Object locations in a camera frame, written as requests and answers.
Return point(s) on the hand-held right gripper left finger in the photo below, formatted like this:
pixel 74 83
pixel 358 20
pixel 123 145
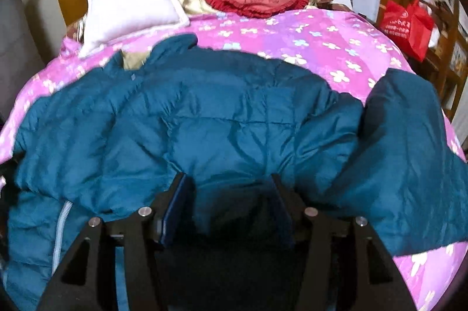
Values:
pixel 178 210

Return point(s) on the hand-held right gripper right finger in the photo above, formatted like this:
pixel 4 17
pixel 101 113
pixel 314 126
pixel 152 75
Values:
pixel 284 210

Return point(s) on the teal down jacket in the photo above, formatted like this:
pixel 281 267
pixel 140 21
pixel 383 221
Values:
pixel 219 113

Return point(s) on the pink floral blanket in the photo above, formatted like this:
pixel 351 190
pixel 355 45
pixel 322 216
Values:
pixel 310 40

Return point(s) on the white pillow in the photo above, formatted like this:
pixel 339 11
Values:
pixel 135 3

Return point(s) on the red shopping bag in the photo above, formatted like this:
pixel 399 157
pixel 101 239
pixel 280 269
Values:
pixel 406 25

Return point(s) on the wooden chair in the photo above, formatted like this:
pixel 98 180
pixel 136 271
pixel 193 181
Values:
pixel 448 51

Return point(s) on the grey wardrobe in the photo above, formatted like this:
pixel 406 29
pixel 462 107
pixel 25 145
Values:
pixel 22 40

